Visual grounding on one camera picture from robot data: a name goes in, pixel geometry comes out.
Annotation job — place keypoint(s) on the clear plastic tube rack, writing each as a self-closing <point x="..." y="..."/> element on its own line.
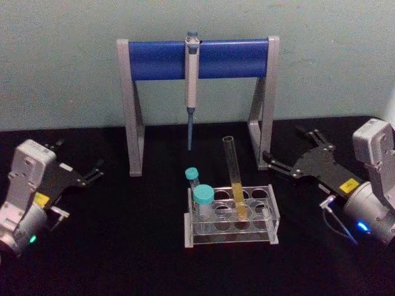
<point x="265" y="216"/>

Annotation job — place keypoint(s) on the long test tube yellow liquid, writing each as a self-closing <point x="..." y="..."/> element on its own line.
<point x="239" y="197"/>

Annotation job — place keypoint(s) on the slim tube with teal cap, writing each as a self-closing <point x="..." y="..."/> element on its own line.
<point x="192" y="173"/>

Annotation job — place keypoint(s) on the white pipette with blue tip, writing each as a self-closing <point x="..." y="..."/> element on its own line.
<point x="192" y="83"/>

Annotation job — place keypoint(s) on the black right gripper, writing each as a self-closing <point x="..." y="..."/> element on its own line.
<point x="324" y="168"/>

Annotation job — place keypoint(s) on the grey pipette stand blue bar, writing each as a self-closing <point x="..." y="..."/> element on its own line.
<point x="160" y="58"/>

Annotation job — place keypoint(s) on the wide tube with teal cap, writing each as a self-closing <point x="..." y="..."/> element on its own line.
<point x="203" y="195"/>

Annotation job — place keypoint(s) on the black table cloth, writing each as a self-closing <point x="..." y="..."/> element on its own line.
<point x="123" y="265"/>

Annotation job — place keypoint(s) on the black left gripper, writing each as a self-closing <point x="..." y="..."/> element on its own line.
<point x="60" y="179"/>

